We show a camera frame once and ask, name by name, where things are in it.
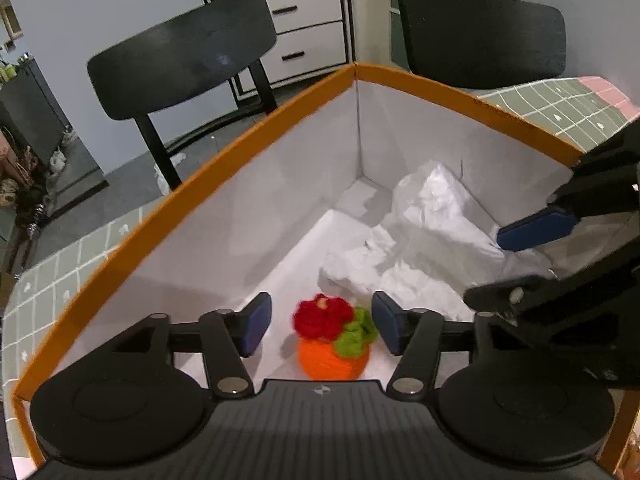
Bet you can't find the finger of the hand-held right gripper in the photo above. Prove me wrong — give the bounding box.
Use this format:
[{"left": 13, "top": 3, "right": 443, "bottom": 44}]
[
  {"left": 462, "top": 240, "right": 640, "bottom": 320},
  {"left": 497, "top": 130, "right": 640, "bottom": 252}
]

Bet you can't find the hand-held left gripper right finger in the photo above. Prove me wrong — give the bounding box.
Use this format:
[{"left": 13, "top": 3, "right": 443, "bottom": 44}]
[{"left": 370, "top": 289, "right": 507, "bottom": 400}]

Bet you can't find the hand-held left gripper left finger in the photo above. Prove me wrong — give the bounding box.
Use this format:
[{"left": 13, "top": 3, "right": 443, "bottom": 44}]
[{"left": 106, "top": 291, "right": 274, "bottom": 401}]

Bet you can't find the crochet flower pot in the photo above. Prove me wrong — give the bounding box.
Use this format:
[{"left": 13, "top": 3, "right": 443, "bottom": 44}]
[{"left": 292, "top": 294, "right": 379, "bottom": 381}]

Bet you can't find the white tissue paper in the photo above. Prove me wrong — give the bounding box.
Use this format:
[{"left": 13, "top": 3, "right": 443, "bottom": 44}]
[{"left": 320, "top": 160, "right": 557, "bottom": 322}]

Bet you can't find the orange cardboard box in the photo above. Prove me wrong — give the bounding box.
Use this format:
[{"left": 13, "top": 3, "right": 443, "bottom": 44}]
[{"left": 10, "top": 62, "right": 640, "bottom": 472}]

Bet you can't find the black chair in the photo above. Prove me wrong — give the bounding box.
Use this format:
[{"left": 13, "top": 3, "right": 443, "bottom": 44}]
[
  {"left": 87, "top": 0, "right": 279, "bottom": 192},
  {"left": 399, "top": 0, "right": 568, "bottom": 91}
]

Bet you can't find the white vanity cabinet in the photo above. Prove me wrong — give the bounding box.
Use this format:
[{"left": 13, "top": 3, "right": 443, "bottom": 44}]
[{"left": 202, "top": 0, "right": 352, "bottom": 100}]

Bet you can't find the black cabinet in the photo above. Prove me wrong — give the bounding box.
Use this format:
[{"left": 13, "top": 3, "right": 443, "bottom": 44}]
[{"left": 0, "top": 57, "right": 72, "bottom": 176}]

